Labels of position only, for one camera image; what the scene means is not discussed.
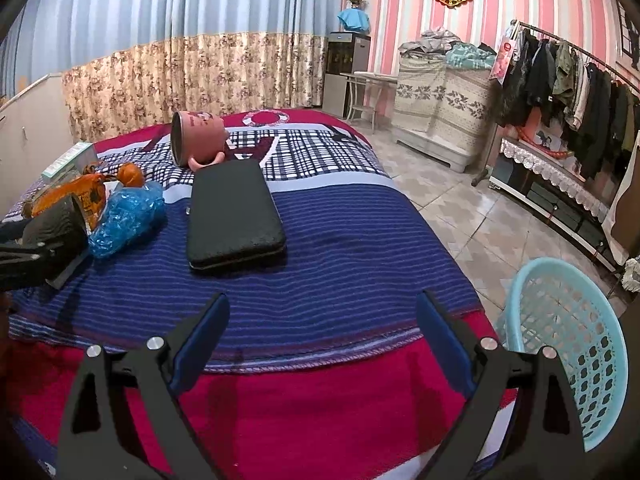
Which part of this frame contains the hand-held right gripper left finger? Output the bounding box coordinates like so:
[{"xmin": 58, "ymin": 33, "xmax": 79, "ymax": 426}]
[{"xmin": 56, "ymin": 292, "xmax": 232, "ymax": 480}]

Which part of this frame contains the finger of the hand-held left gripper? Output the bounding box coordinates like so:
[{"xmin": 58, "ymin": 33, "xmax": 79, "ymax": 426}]
[{"xmin": 0, "ymin": 240, "xmax": 69, "ymax": 292}]

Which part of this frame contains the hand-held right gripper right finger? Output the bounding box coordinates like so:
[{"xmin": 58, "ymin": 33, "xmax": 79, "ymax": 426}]
[{"xmin": 416, "ymin": 290, "xmax": 586, "ymax": 480}]

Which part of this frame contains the black textured case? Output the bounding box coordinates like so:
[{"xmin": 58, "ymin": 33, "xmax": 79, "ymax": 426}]
[{"xmin": 22, "ymin": 195, "xmax": 92, "ymax": 291}]

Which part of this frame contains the light blue plastic basket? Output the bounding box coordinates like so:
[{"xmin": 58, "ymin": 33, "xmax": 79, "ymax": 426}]
[{"xmin": 495, "ymin": 257, "xmax": 628, "ymax": 453}]

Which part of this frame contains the orange snack packet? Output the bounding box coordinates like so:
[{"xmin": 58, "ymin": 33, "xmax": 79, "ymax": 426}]
[{"xmin": 24, "ymin": 172, "xmax": 108, "ymax": 236}]

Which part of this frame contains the blue plastic bag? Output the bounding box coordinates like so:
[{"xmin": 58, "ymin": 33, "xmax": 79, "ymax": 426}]
[{"xmin": 89, "ymin": 182, "xmax": 167, "ymax": 260}]

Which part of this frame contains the teal tissue box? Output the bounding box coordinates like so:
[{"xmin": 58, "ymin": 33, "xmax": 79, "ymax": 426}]
[{"xmin": 41, "ymin": 141, "xmax": 98, "ymax": 183}]

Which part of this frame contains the orange fruit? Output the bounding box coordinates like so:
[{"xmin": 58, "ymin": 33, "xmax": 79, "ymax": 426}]
[{"xmin": 117, "ymin": 162, "xmax": 146, "ymax": 188}]

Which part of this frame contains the black long wallet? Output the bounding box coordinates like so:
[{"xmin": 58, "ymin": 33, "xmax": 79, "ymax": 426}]
[{"xmin": 186, "ymin": 159, "xmax": 287, "ymax": 275}]

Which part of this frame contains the white side cabinet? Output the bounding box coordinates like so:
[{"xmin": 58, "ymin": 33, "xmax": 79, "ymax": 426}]
[{"xmin": 0, "ymin": 74, "xmax": 76, "ymax": 206}]

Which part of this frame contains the low cabinet with lace cloth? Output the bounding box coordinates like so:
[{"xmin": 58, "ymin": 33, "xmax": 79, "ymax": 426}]
[{"xmin": 489, "ymin": 137, "xmax": 626, "ymax": 273}]

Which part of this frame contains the pink mug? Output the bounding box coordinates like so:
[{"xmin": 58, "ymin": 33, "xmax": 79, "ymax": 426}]
[{"xmin": 171, "ymin": 110, "xmax": 230, "ymax": 171}]

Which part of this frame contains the red plaid bed sheet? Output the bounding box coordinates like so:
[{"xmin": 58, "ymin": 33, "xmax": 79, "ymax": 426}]
[{"xmin": 0, "ymin": 109, "xmax": 521, "ymax": 480}]

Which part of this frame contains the beige hanging garment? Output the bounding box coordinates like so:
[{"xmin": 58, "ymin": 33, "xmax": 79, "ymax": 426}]
[{"xmin": 602, "ymin": 130, "xmax": 640, "ymax": 266}]

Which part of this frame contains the cabinet under patterned cloth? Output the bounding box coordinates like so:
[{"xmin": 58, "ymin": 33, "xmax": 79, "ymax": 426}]
[{"xmin": 392, "ymin": 52, "xmax": 501, "ymax": 173}]

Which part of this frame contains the blue and floral curtain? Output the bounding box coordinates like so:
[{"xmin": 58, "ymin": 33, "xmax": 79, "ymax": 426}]
[{"xmin": 0, "ymin": 0, "xmax": 347, "ymax": 143}]

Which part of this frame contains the white folding table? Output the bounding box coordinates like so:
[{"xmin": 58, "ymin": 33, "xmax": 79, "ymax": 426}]
[{"xmin": 340, "ymin": 71, "xmax": 398, "ymax": 128}]

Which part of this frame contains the teal folded cloth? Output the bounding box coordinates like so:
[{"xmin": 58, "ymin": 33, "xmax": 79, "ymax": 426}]
[{"xmin": 445, "ymin": 42, "xmax": 496, "ymax": 71}]

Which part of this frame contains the pink hanging bag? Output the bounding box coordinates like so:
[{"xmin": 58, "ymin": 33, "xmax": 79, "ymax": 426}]
[{"xmin": 489, "ymin": 30, "xmax": 518, "ymax": 83}]

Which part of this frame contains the water dispenser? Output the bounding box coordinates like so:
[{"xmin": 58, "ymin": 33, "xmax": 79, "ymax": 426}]
[{"xmin": 322, "ymin": 31, "xmax": 372, "ymax": 118}]

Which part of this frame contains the grey clothes pile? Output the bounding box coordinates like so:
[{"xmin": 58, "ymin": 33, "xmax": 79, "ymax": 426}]
[{"xmin": 398, "ymin": 27, "xmax": 461, "ymax": 58}]

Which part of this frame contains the metal clothes rack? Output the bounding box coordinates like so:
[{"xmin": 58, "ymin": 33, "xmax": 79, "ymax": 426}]
[{"xmin": 472, "ymin": 19, "xmax": 640, "ymax": 186}]

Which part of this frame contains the blue cloth cover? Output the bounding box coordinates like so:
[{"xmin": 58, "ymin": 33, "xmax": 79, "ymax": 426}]
[{"xmin": 337, "ymin": 8, "xmax": 371, "ymax": 33}]

